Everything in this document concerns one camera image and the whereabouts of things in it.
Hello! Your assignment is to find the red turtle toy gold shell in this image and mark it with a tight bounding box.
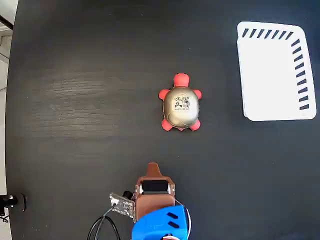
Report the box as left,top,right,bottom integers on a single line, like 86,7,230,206
158,72,203,132

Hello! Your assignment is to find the black diagonal bar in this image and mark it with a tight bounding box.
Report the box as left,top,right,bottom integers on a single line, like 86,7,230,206
0,14,15,30

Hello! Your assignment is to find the black table clamp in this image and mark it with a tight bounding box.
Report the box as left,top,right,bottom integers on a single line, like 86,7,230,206
0,193,28,216

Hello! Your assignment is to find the white red servo wire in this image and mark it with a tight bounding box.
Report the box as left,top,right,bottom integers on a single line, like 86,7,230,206
174,198,192,238

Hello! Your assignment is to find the white plastic basket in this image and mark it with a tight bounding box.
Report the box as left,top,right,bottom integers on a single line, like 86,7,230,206
236,21,318,122

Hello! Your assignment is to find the bare camera circuit board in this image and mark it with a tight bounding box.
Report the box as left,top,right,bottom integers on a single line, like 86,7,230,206
109,190,137,223

